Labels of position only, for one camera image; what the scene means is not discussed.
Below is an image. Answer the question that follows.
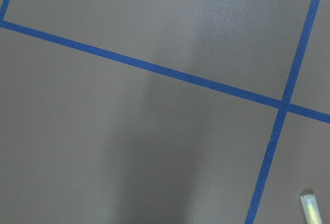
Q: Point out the yellow highlighter pen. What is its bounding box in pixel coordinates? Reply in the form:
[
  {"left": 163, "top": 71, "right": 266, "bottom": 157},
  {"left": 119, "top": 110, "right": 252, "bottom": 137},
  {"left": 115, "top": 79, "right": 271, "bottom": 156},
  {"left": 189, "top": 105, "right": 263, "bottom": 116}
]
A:
[{"left": 300, "top": 194, "right": 323, "bottom": 224}]

